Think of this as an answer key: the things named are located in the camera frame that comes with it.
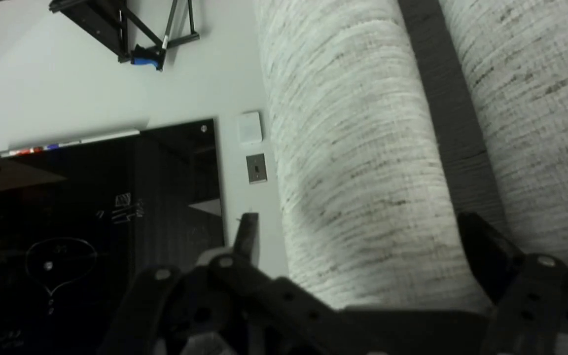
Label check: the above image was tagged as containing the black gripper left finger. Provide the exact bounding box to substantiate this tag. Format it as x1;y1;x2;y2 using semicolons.
98;212;339;355

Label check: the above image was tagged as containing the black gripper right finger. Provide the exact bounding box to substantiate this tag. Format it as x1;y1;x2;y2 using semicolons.
457;210;568;355

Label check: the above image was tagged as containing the grey white woven curtain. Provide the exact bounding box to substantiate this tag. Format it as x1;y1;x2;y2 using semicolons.
250;0;568;316

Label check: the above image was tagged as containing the black glass screen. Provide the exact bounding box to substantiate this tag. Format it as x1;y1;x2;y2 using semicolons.
0;119;227;355

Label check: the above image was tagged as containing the blue clip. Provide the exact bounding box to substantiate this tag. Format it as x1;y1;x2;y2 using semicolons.
128;44;165;74

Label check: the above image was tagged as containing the white wall plate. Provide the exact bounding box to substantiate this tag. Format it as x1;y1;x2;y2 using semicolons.
236;109;266;145

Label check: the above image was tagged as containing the black metal frame stand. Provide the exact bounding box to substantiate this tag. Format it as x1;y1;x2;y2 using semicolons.
47;0;201;74

